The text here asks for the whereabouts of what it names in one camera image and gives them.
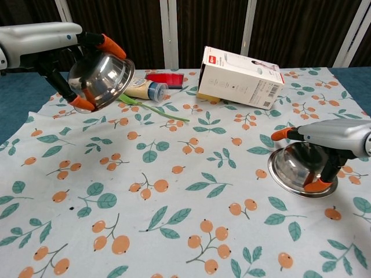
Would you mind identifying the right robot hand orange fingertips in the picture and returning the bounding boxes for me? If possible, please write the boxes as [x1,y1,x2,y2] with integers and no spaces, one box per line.
[270,118,371,193]

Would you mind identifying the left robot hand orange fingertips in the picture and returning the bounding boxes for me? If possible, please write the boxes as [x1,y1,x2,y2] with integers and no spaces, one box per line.
[0,22,127,113]

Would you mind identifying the stainless steel bowl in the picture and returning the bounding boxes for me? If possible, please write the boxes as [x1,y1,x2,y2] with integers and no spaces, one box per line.
[268,143,339,199]
[67,52,136,111]

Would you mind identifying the floral tablecloth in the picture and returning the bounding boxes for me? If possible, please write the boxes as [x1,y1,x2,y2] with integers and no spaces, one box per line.
[0,67,371,278]

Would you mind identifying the white cardboard product box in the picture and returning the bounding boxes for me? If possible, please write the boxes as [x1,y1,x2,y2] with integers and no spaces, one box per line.
[198,46,285,111]

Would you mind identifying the mayonnaise squeeze bottle blue cap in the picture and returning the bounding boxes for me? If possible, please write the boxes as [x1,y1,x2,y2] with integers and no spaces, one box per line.
[123,78,169,103]

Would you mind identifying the red stamp pad black case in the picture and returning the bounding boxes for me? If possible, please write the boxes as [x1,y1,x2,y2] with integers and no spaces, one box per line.
[144,72,186,89]

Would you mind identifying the yellow sponge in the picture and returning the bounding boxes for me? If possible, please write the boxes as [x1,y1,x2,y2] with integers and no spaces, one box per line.
[196,92,221,104]

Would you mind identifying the artificial pink tulip green stem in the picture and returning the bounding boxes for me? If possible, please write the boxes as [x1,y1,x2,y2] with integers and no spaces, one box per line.
[117,94,191,122]

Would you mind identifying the dark pleated curtain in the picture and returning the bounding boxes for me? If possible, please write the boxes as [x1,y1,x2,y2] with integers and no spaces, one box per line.
[0,0,371,73]

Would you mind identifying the white frame post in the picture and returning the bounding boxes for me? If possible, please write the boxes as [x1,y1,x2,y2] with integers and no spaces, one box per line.
[239,0,259,57]
[159,0,179,70]
[54,0,75,24]
[332,0,369,68]

